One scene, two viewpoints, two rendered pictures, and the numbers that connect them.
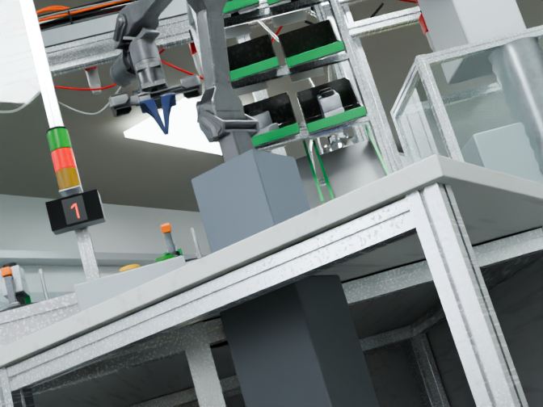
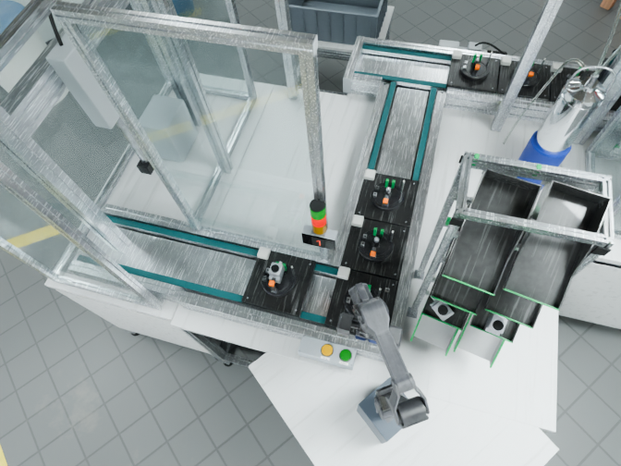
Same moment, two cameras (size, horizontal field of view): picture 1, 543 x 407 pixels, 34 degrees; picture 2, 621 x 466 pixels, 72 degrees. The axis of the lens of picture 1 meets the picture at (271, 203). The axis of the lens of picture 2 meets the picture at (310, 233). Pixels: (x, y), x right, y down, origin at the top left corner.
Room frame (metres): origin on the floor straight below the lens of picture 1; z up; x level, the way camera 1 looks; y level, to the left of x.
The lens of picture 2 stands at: (1.35, 0.11, 2.55)
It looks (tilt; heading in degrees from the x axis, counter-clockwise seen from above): 62 degrees down; 30
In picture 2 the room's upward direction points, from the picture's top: 8 degrees counter-clockwise
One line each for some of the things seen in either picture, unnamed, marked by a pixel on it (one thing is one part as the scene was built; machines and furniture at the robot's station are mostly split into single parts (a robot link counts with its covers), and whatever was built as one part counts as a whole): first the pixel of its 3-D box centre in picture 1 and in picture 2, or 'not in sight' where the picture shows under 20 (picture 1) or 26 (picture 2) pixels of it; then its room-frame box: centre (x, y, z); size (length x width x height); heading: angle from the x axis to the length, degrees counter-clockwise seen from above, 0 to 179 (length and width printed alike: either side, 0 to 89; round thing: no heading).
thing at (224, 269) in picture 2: not in sight; (292, 283); (1.88, 0.53, 0.91); 0.84 x 0.28 x 0.10; 97
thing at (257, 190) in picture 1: (258, 220); (385, 410); (1.55, 0.03, 0.96); 0.14 x 0.14 x 0.20; 60
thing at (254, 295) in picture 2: not in sight; (279, 281); (1.85, 0.57, 0.96); 0.24 x 0.24 x 0.02; 7
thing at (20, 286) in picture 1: (14, 281); (276, 269); (1.86, 0.57, 1.06); 0.08 x 0.04 x 0.07; 7
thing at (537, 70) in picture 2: not in sight; (528, 71); (3.28, -0.13, 1.01); 0.24 x 0.24 x 0.13; 7
